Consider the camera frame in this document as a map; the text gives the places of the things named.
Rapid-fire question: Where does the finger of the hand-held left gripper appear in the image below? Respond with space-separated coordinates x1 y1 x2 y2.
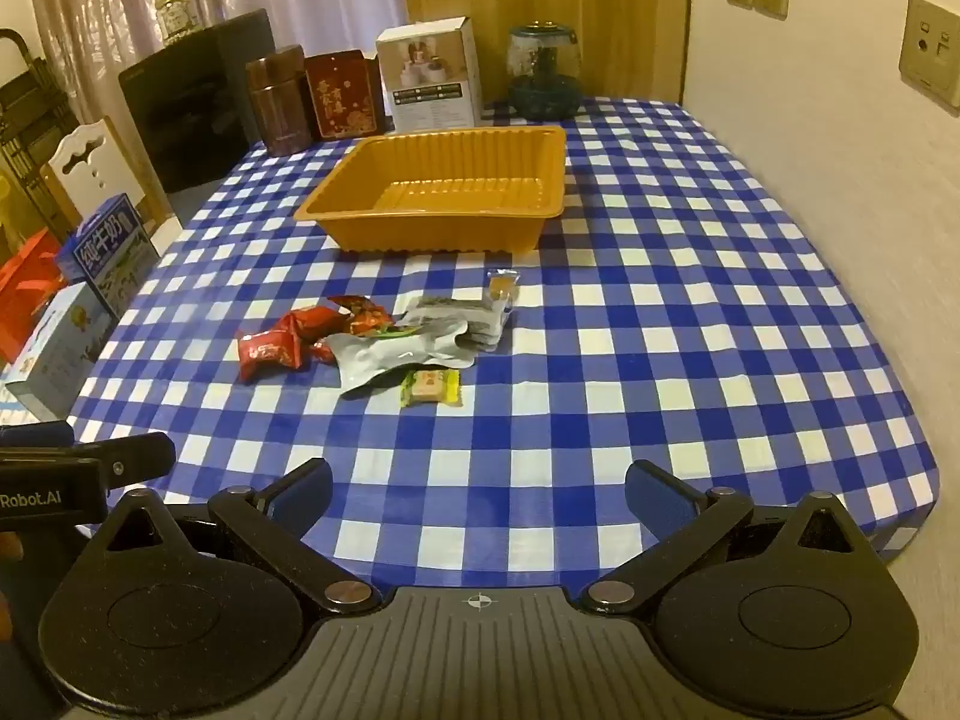
71 433 177 492
0 422 74 451

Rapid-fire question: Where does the red gold printed tin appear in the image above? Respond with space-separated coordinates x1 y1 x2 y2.
304 49 386 140

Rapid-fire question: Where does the clear brown candy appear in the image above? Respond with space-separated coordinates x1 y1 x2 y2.
486 268 521 310

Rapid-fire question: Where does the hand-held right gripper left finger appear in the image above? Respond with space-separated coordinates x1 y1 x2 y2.
94 457 380 614

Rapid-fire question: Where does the glass terrarium jar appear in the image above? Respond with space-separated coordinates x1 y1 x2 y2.
506 22 582 121

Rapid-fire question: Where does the white product box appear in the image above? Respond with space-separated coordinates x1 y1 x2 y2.
375 15 485 134

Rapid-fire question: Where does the orange plastic tray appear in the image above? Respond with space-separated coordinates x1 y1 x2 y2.
292 124 569 254

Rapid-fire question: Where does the blue white checked tablecloth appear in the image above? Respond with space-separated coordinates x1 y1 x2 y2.
64 96 942 601

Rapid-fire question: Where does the dark metal rack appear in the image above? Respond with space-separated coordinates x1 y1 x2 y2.
0 28 83 256

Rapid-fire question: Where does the black cabinet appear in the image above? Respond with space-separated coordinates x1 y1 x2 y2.
118 9 275 194

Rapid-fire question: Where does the brown cylindrical canister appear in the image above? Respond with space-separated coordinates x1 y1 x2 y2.
246 45 312 158

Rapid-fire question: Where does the green pastry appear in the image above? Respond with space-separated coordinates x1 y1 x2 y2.
400 367 464 410

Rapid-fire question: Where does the light blue cardboard box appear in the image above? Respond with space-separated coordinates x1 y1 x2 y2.
4 281 117 421

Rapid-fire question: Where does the red gift bag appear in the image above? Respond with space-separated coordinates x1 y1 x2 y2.
0 229 72 365

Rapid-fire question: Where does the white wooden chair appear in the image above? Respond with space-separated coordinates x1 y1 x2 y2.
39 116 173 241

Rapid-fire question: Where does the red gold candy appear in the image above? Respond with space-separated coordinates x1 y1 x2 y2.
328 294 395 338

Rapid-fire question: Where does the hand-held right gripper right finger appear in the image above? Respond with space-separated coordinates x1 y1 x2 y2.
581 457 871 616

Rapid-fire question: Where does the silver foil snack packet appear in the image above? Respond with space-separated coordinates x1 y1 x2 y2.
330 319 481 397

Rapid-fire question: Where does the small labelled glass jar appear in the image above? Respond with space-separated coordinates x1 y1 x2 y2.
154 0 194 44

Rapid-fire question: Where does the blue milk carton box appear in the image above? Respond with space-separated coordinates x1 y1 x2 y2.
56 193 162 320

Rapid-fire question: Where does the large red snack packet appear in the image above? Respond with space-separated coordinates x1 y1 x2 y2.
237 321 312 385

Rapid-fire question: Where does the beige wall socket plate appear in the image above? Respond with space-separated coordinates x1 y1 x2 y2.
898 0 960 110

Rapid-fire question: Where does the grey printed clear packet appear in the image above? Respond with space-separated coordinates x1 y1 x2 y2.
405 294 511 352

